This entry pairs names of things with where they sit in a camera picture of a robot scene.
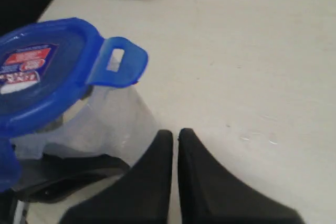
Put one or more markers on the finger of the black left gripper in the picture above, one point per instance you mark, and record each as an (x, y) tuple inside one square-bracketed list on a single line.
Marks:
[(53, 179)]

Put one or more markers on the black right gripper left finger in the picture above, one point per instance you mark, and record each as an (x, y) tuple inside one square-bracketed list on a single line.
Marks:
[(142, 195)]

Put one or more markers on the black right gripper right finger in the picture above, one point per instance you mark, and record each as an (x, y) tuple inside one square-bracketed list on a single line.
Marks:
[(209, 193)]

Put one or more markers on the clear plastic container with label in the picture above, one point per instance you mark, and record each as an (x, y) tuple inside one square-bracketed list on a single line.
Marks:
[(111, 121)]

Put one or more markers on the blue plastic lid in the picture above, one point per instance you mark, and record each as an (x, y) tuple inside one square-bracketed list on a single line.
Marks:
[(47, 67)]

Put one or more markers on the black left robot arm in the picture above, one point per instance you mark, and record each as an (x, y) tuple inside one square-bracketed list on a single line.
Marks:
[(15, 14)]

